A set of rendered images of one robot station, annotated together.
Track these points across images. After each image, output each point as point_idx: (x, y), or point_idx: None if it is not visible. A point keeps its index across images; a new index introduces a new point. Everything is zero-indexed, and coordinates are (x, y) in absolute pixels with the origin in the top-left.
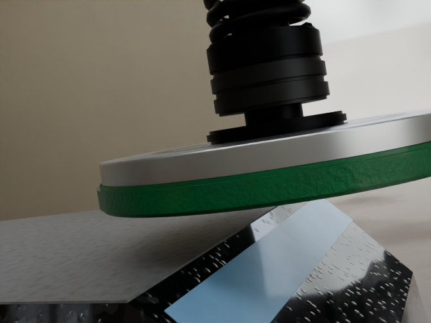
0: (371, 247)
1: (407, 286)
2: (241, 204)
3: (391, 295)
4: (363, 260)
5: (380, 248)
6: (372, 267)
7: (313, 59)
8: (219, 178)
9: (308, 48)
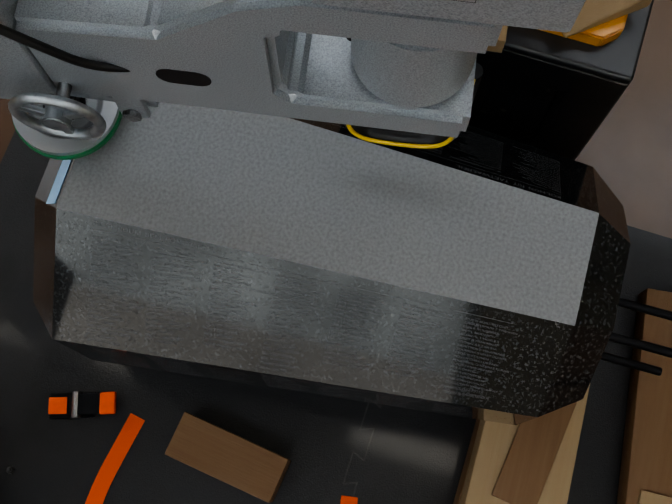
0: (46, 189)
1: (42, 178)
2: None
3: (51, 160)
4: (53, 171)
5: (42, 195)
6: (51, 171)
7: None
8: None
9: None
